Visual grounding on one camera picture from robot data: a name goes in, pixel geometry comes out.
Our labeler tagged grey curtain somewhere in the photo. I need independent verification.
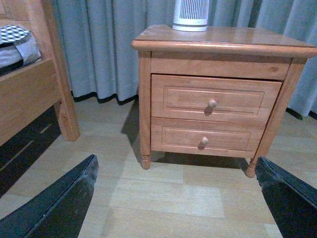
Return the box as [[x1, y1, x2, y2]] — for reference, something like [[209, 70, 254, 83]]
[[52, 0, 317, 103]]

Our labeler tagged wooden nightstand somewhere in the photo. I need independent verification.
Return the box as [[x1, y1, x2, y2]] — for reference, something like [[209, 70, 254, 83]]
[[132, 25, 317, 178]]

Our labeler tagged grey patterned bedding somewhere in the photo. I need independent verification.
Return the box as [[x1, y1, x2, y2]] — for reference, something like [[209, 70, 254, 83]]
[[0, 25, 41, 70]]

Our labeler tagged white slatted air purifier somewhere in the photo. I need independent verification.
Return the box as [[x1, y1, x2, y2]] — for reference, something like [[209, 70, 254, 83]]
[[172, 0, 210, 32]]

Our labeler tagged wooden drawer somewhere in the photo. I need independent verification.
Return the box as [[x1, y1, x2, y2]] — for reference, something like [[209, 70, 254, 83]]
[[151, 118, 265, 152], [151, 74, 282, 125]]

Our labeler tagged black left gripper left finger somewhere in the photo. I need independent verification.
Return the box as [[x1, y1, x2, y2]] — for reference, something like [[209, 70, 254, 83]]
[[0, 155, 99, 238]]

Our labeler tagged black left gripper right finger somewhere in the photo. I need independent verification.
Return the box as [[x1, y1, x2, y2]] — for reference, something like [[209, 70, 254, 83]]
[[255, 157, 317, 238]]

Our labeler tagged wooden bed frame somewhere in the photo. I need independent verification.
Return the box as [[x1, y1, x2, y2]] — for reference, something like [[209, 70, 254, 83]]
[[0, 0, 80, 144]]

